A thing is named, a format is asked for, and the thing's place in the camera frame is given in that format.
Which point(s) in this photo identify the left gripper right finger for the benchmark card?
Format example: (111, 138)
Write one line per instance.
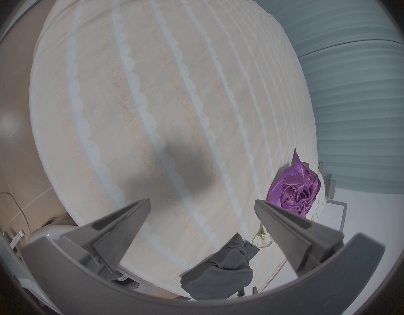
(297, 235)

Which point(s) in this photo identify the blue-green curtain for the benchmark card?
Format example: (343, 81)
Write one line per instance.
(362, 116)
(320, 15)

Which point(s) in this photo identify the white printed garment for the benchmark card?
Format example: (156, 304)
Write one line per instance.
(262, 240)

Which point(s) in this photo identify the white printed pillow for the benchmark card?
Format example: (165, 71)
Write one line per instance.
(320, 198)

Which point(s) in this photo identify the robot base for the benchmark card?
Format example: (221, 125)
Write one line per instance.
(54, 232)

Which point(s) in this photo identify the bed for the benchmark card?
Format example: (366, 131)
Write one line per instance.
(172, 110)

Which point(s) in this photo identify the purple satin garment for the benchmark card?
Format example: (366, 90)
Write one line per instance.
(297, 189)

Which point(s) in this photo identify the grey bedside table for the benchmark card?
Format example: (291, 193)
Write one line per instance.
(326, 180)

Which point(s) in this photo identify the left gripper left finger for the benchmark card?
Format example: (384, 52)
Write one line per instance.
(113, 231)

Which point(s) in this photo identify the black T-shirt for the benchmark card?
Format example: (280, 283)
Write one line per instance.
(221, 274)

